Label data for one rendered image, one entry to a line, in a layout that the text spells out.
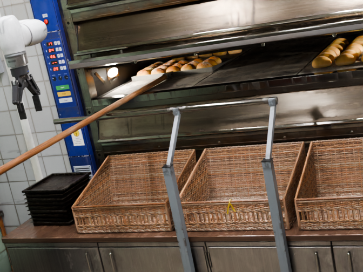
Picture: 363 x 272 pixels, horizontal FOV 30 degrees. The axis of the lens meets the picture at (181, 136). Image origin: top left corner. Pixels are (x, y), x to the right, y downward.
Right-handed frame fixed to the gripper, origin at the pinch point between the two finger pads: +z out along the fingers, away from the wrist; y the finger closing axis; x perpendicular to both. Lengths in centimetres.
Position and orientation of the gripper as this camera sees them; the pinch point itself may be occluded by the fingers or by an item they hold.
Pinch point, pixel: (31, 112)
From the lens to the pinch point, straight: 296.9
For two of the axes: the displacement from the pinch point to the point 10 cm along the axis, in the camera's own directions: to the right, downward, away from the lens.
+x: 9.4, -1.2, -3.3
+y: -2.8, 2.9, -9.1
